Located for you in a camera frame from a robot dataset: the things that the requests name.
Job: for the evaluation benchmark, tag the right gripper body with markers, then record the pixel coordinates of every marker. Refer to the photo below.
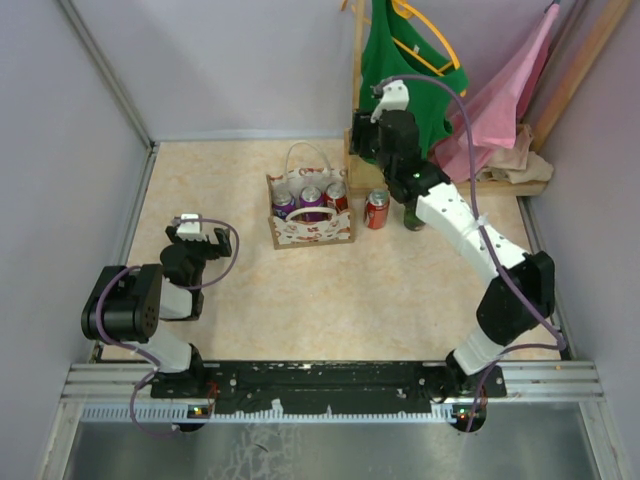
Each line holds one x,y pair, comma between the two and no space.
383,160

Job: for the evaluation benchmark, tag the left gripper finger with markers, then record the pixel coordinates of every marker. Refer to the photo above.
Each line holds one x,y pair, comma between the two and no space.
171,232
223,246

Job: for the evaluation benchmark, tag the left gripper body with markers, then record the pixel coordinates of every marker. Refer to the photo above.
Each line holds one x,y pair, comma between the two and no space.
200,251

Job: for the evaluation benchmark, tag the red cola can front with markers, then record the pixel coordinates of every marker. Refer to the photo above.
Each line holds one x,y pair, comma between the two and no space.
376,209

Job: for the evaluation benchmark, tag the red cola can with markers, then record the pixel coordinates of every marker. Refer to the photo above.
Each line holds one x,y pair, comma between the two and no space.
335,196
376,209

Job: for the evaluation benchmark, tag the green glass bottle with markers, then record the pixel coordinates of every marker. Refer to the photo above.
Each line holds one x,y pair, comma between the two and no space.
410,218

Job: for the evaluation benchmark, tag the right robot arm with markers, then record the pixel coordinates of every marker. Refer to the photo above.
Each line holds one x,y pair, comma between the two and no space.
519,286

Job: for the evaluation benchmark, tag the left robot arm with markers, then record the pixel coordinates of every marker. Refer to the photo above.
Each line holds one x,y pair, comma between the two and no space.
129,307

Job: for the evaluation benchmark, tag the red cola can in bag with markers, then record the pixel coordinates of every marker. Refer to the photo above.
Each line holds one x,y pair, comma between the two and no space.
335,196

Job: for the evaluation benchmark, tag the canvas tote bag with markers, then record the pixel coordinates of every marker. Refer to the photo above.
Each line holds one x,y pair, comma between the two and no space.
294,232

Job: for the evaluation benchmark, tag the wooden clothes rack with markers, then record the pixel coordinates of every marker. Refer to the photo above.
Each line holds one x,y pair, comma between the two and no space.
587,30

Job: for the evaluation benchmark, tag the purple soda can left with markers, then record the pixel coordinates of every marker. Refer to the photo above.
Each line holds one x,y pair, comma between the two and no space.
283,203

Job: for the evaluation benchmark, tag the purple soda can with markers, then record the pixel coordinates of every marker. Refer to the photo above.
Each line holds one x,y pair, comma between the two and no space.
310,197
283,203

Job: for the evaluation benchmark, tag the green tank top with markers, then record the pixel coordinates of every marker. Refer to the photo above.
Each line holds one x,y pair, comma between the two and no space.
429,105

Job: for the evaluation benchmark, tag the purple soda can middle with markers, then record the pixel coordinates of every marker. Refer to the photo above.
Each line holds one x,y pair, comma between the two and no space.
310,197

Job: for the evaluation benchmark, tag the pink shirt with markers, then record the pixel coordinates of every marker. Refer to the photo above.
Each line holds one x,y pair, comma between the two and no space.
495,110

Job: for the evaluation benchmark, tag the beige cloth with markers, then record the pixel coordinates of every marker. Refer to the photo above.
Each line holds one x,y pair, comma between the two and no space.
517,165

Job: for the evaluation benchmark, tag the yellow clothes hanger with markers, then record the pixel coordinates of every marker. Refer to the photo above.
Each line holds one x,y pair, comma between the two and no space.
394,37

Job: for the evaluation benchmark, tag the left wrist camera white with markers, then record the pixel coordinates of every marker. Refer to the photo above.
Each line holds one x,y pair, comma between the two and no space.
188,227

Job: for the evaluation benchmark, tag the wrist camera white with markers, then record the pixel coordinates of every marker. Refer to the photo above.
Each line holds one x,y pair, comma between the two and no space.
188,227
391,96

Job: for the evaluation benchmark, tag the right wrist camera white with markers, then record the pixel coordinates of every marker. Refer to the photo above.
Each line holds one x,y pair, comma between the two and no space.
391,96

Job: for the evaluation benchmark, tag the white cable duct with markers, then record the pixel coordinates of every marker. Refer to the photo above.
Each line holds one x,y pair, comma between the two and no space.
148,413

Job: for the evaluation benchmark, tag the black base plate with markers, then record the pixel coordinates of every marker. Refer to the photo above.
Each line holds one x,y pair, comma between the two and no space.
318,402

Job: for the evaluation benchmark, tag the aluminium rail frame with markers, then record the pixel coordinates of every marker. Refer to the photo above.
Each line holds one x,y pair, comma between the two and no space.
565,381

